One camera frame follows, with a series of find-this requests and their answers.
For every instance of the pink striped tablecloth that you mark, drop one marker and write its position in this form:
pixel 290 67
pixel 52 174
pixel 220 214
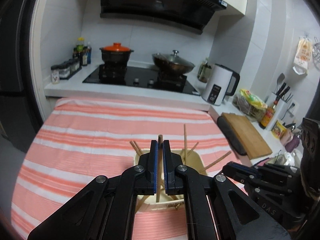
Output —
pixel 85 138

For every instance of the wok with glass lid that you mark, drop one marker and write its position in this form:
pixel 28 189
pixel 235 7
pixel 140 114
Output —
pixel 172 62

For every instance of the hanging wire whisk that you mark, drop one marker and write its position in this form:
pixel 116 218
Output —
pixel 316 53

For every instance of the hanging paper bag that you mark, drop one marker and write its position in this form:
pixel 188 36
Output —
pixel 302 56

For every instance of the wire basket with snacks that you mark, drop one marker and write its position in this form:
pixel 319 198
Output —
pixel 250 104

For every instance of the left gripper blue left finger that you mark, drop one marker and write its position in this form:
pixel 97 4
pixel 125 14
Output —
pixel 151 168

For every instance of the wooden cutting board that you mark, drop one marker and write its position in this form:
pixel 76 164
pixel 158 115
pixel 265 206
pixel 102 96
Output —
pixel 251 140

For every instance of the wooden chopstick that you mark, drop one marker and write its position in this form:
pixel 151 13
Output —
pixel 135 148
pixel 192 149
pixel 141 202
pixel 138 147
pixel 185 144
pixel 159 167
pixel 215 162

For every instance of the white electric kettle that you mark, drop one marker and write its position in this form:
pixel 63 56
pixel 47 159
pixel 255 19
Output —
pixel 222 82

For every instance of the condiment bottles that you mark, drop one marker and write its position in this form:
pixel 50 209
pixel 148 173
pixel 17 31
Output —
pixel 82 52

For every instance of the black pot orange lid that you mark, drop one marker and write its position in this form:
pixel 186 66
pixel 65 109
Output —
pixel 116 54

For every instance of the spice jar rack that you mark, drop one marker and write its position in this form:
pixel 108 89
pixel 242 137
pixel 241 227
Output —
pixel 68 68

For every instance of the cream utensil holder box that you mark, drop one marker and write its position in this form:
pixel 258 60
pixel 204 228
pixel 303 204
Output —
pixel 148 204

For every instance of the sauce bottle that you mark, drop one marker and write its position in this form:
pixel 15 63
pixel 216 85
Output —
pixel 269 114

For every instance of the glass jar behind kettle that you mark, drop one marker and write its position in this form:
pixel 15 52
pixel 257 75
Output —
pixel 204 72

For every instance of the purple cup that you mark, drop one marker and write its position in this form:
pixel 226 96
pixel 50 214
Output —
pixel 291 145

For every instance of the white knife block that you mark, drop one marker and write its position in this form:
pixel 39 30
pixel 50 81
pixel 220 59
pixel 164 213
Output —
pixel 281 90

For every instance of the black range hood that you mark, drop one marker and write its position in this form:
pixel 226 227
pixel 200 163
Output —
pixel 190 15

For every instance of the white teapot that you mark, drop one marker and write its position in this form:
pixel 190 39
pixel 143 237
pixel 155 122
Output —
pixel 288 159

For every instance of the black gas cooktop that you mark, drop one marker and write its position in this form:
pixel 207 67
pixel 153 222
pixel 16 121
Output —
pixel 142 78

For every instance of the white spice jar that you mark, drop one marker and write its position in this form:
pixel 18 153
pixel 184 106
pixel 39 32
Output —
pixel 55 76

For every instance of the black refrigerator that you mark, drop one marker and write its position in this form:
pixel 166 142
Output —
pixel 20 115

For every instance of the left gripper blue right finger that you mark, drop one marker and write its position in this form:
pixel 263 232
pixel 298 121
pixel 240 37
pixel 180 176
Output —
pixel 169 164

